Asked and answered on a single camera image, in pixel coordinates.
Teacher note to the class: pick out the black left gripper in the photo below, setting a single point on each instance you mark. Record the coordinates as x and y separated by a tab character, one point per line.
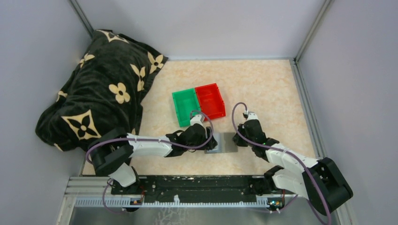
210	145

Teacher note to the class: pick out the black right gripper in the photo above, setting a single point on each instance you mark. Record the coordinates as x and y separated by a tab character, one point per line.
237	140

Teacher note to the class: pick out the grey leather card holder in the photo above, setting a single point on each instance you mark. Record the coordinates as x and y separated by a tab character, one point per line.
225	144

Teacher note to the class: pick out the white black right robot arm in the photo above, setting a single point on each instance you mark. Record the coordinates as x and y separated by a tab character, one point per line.
318	180

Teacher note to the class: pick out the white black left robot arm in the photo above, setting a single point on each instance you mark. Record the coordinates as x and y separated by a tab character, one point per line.
110	154

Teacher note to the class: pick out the red plastic bin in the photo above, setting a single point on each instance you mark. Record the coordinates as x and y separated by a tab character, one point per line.
211	101

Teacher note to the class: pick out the green plastic bin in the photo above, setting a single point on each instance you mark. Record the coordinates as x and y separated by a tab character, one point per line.
185	101

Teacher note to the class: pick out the black floral plush blanket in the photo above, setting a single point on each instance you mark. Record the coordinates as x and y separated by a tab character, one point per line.
105	91

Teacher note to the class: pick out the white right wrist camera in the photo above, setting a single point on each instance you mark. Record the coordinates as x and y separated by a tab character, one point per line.
248	115

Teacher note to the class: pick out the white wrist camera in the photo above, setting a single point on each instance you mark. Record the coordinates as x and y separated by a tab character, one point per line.
197	119
248	115

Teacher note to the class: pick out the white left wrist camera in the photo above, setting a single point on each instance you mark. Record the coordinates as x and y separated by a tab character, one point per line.
197	119

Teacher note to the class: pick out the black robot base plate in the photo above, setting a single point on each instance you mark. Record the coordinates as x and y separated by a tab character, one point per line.
198	189

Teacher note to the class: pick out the slotted grey cable duct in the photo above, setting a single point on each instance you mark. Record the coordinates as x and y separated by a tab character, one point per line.
121	201

